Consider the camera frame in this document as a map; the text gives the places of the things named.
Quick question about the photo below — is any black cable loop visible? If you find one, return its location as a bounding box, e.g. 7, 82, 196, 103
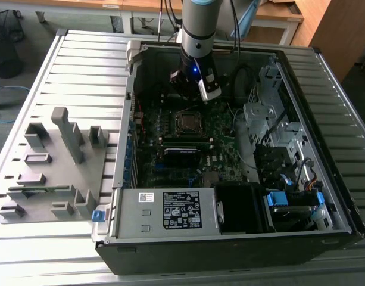
230, 64, 258, 107

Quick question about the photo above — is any green motherboard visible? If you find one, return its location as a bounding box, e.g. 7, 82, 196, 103
130, 97, 262, 189

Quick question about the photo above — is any grey case release latch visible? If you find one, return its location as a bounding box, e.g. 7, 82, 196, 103
126, 40, 146, 72

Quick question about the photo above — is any grey parts rack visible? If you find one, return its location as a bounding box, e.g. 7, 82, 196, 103
0, 106, 111, 224

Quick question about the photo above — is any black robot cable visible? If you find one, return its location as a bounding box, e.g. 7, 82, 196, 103
229, 0, 241, 60

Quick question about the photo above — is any blue floor cable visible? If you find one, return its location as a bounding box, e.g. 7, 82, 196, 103
0, 85, 31, 125

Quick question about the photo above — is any black PC case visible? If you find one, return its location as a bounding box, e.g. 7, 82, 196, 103
91, 38, 365, 276

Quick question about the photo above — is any grey power supply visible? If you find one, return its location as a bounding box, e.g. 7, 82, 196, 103
110, 187, 220, 239

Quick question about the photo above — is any black wrist camera block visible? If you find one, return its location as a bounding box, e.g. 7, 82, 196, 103
169, 70, 186, 88

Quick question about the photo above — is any hard disk in blue carrier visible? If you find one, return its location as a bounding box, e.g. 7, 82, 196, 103
264, 190, 325, 233

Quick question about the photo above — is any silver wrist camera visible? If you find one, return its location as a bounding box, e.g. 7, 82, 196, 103
198, 67, 222, 102

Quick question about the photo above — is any wooden desk white frame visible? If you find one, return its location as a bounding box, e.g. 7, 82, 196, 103
0, 0, 125, 23
122, 0, 304, 46

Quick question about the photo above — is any chipset heat sink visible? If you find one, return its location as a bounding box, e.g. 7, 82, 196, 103
202, 172, 220, 187

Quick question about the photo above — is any black drive bay bracket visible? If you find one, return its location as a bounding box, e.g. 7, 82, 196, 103
253, 144, 293, 191

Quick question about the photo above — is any wooden cabinet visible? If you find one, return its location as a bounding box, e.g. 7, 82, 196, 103
291, 0, 365, 83

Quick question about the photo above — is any coloured wire bundle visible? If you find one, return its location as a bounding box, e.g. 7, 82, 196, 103
305, 178, 323, 191

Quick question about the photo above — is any silver CPU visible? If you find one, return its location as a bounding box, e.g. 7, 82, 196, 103
182, 114, 199, 130

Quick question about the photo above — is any red twisted wire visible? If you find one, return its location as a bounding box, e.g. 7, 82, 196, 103
136, 100, 146, 133

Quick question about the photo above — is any CPU socket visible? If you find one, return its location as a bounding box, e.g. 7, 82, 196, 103
173, 110, 207, 138

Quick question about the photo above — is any silver drive cage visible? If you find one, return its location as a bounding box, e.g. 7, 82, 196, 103
242, 55, 310, 150

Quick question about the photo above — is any green RAM stick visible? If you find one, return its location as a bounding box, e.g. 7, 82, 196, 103
8, 185, 71, 192
161, 135, 210, 144

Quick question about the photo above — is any black expansion card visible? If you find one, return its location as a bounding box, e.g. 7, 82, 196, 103
163, 145, 202, 169

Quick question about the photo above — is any black wire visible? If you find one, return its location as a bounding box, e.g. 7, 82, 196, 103
295, 157, 316, 187

